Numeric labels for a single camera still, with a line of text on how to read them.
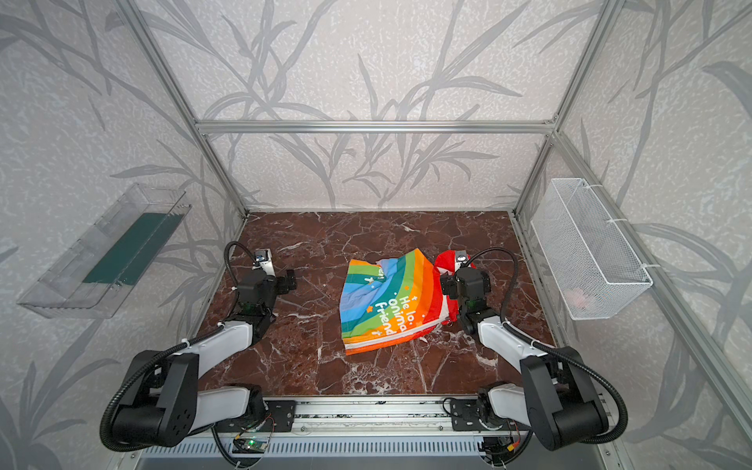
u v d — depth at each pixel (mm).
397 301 891
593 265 611
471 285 665
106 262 656
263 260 766
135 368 433
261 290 691
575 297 725
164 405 413
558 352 444
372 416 754
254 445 707
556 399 416
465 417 732
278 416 731
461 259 756
